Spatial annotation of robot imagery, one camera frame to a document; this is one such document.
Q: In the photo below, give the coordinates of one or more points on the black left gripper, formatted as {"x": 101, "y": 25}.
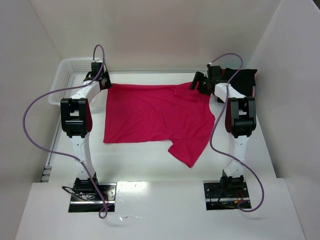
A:
{"x": 106, "y": 81}

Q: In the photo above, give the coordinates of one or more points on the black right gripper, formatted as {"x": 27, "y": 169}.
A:
{"x": 199, "y": 81}

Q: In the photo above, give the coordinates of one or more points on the crimson red t shirt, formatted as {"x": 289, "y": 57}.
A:
{"x": 152, "y": 113}

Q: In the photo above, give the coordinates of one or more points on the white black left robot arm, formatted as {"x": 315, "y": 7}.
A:
{"x": 77, "y": 123}

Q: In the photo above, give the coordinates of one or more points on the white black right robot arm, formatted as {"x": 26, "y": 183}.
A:
{"x": 240, "y": 122}

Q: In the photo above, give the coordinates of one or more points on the white plastic perforated basket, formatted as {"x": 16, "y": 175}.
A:
{"x": 71, "y": 72}

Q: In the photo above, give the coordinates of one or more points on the black folded t shirt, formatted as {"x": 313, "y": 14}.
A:
{"x": 239, "y": 87}

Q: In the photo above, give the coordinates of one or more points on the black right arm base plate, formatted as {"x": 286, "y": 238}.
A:
{"x": 228, "y": 199}

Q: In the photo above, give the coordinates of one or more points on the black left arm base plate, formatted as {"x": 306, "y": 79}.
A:
{"x": 89, "y": 201}

